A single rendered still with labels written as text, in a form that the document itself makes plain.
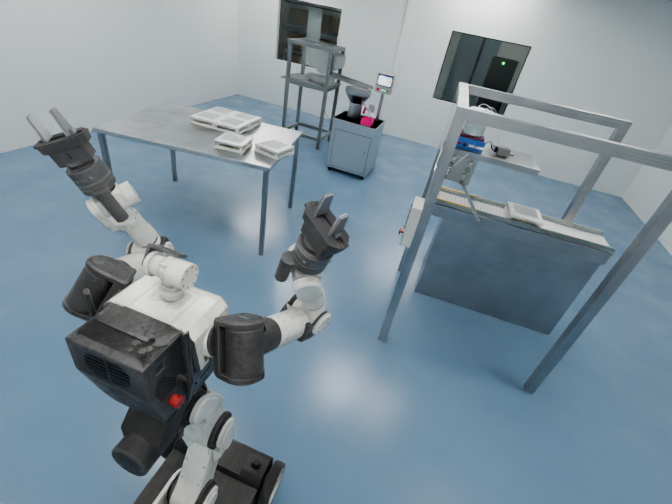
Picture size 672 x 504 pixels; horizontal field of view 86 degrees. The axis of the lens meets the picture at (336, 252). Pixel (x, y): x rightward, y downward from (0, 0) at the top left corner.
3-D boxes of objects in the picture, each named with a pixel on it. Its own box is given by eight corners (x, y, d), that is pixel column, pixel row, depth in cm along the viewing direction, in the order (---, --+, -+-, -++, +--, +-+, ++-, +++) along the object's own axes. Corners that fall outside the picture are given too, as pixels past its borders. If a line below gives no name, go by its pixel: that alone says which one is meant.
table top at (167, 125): (92, 131, 293) (91, 127, 292) (167, 104, 384) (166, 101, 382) (269, 172, 287) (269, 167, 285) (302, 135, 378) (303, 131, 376)
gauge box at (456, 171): (438, 177, 264) (447, 151, 253) (439, 172, 273) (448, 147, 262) (468, 185, 261) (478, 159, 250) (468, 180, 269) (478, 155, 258)
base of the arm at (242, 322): (276, 373, 92) (250, 390, 81) (234, 366, 96) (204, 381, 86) (276, 314, 91) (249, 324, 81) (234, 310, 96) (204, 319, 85)
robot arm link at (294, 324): (317, 341, 114) (276, 362, 94) (288, 315, 119) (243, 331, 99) (335, 312, 111) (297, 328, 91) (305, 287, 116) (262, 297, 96)
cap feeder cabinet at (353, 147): (324, 169, 534) (332, 117, 492) (336, 158, 580) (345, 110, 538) (364, 181, 523) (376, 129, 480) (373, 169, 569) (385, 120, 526)
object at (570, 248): (430, 214, 284) (434, 203, 278) (433, 201, 307) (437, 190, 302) (604, 265, 264) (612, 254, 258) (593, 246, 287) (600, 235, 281)
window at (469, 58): (431, 98, 697) (452, 29, 632) (431, 98, 698) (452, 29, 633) (503, 116, 672) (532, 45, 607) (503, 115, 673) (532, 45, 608)
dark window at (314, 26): (276, 59, 756) (280, -5, 694) (276, 59, 757) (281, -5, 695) (334, 73, 732) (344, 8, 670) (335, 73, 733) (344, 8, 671)
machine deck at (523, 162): (447, 152, 254) (449, 147, 251) (449, 139, 284) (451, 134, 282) (537, 176, 244) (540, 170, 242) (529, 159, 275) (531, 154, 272)
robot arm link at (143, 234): (152, 211, 111) (175, 241, 128) (118, 210, 111) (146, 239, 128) (142, 241, 106) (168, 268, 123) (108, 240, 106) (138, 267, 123)
